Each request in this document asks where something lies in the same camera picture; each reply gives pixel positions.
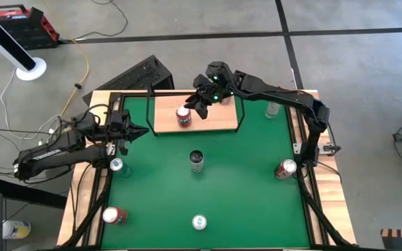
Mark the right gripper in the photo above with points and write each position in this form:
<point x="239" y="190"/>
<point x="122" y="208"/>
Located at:
<point x="206" y="90"/>

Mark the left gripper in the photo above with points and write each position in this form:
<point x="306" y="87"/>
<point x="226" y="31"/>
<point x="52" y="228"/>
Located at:
<point x="120" y="123"/>

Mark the red Fanta can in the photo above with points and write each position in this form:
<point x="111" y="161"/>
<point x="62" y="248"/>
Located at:
<point x="114" y="215"/>
<point x="183" y="116"/>

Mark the red Coca-Cola can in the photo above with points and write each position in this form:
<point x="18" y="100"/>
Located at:
<point x="226" y="101"/>

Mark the blue silver energy drink can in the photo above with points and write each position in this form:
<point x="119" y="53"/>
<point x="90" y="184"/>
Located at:
<point x="120" y="166"/>

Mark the tall silver green-print can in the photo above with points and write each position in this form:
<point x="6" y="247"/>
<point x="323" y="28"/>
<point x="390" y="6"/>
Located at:
<point x="197" y="161"/>

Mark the tall white drink can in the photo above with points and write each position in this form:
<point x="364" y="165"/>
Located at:
<point x="272" y="109"/>

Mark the red and white soda can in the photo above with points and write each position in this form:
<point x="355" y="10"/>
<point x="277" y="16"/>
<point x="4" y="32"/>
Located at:
<point x="285" y="169"/>

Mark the Red Bull sugarfree can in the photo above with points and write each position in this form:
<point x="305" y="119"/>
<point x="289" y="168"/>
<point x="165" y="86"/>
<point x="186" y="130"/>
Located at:
<point x="199" y="222"/>

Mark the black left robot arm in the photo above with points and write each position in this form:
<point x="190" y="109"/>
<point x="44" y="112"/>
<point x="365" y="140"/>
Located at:
<point x="58" y="157"/>

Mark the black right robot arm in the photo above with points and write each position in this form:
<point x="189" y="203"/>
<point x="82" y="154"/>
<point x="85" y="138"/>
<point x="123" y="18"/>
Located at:
<point x="281" y="96"/>

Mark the green table mat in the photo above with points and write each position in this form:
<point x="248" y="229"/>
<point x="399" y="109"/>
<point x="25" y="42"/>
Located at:
<point x="222" y="202"/>

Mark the black floor beam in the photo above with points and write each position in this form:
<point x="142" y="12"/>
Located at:
<point x="23" y="195"/>

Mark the red and black tool case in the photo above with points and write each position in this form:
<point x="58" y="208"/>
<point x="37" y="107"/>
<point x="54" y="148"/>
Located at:
<point x="23" y="28"/>

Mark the white yellow wipes canister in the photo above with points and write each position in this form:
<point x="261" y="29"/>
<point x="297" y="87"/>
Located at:
<point x="16" y="229"/>

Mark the white floor stand black panel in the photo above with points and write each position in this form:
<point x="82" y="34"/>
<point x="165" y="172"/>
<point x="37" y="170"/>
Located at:
<point x="2" y="40"/>

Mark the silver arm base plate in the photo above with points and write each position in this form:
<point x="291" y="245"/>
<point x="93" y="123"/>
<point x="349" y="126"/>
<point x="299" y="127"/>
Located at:
<point x="297" y="148"/>

